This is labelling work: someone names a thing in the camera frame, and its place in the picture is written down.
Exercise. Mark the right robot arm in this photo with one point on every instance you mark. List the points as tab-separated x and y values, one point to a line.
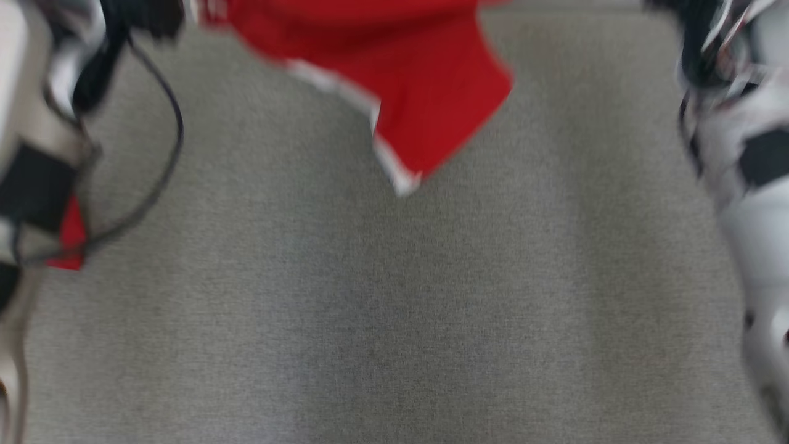
758	234

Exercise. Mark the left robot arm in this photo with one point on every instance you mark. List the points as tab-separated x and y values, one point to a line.
34	123

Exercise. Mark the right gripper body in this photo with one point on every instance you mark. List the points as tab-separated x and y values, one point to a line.
703	43

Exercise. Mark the red shirt with white sleeves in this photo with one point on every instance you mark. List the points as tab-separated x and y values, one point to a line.
400	61

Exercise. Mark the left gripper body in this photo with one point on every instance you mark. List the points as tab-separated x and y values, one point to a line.
145	15

